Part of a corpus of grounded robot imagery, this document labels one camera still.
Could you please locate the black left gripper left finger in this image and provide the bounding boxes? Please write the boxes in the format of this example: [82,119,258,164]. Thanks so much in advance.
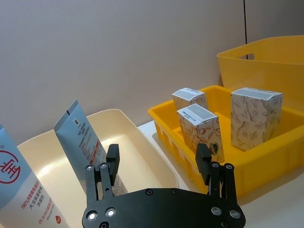
[85,143,121,208]

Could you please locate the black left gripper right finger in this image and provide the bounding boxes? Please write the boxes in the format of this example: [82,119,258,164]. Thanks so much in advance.
[195,143,238,206]

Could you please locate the shallow yellow plastic tray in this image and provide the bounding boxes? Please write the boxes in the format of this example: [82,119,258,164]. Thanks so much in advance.
[147,85,304,198]

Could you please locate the cream plastic tray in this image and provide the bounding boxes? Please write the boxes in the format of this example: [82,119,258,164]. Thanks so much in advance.
[16,108,180,228]

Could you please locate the grey-blue squeeze tube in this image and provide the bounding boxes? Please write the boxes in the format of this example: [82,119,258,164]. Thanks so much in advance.
[53,99,129,198]

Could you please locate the white box orange leaf print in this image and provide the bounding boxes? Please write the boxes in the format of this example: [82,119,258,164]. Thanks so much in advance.
[177,103,225,165]

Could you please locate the large white box grey leaves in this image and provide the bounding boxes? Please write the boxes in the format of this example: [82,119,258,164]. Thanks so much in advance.
[230,87,284,152]

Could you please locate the pale blue tube red logo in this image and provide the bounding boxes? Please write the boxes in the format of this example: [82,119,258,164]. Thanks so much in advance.
[0,123,71,228]

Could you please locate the small white box grey leaves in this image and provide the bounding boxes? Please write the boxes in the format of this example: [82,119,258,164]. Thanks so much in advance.
[171,87,209,113]

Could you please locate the tall yellow plastic basket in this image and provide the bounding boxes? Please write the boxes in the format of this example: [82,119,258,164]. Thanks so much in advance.
[216,35,304,115]

